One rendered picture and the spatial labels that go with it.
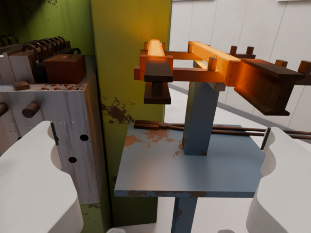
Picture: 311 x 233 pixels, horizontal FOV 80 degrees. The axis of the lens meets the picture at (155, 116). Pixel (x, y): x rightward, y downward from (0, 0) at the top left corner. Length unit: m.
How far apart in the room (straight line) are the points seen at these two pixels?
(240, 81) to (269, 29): 2.23
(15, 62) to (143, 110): 0.44
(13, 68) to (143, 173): 0.45
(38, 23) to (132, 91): 0.58
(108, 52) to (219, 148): 0.48
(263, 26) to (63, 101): 2.28
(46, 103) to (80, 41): 0.55
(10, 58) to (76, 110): 0.21
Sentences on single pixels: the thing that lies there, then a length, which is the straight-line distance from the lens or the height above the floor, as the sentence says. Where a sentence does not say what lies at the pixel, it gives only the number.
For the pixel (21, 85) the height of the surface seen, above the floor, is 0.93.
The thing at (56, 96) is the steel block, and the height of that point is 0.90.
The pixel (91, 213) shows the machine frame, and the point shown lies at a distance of 0.85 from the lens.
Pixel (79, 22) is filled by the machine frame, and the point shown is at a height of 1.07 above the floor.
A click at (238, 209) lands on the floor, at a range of 1.48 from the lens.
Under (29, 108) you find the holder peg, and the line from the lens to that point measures 0.56.
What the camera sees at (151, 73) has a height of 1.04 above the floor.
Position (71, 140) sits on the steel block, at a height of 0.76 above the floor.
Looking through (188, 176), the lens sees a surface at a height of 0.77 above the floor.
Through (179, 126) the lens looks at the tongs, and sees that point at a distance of 0.64.
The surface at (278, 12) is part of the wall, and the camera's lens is 2.50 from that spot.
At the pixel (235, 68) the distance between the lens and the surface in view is 0.28.
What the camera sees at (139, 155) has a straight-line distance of 0.51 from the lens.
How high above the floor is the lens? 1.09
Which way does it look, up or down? 27 degrees down
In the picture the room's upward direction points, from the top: 2 degrees clockwise
